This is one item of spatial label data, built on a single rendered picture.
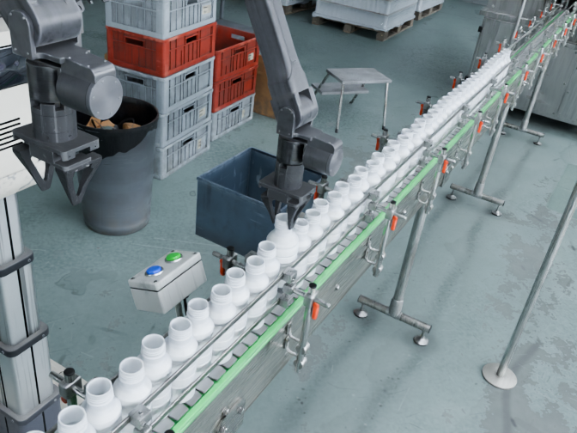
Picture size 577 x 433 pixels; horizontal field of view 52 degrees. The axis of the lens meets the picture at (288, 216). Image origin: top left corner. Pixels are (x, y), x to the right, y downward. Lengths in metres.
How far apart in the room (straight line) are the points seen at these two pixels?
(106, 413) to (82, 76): 0.48
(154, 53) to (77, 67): 2.82
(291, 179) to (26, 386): 1.00
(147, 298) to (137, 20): 2.55
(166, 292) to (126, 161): 1.92
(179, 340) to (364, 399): 1.62
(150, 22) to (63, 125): 2.72
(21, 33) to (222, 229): 1.25
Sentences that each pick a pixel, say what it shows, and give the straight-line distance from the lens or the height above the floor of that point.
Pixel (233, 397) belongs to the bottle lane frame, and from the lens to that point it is 1.25.
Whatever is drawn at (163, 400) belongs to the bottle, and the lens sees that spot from 1.06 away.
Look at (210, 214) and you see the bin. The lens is 1.95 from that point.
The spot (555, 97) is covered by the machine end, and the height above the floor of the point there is 0.31.
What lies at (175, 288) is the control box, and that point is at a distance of 1.22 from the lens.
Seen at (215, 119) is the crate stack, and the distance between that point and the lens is 4.38.
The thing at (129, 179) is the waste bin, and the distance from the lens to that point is 3.14.
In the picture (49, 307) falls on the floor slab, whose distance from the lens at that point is 2.91.
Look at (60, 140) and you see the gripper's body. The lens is 0.86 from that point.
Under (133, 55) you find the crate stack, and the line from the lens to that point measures 3.69.
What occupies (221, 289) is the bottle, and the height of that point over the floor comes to 1.15.
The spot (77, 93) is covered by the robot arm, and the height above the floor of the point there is 1.58.
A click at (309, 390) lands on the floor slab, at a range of 2.54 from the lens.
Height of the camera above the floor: 1.86
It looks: 31 degrees down
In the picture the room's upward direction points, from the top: 8 degrees clockwise
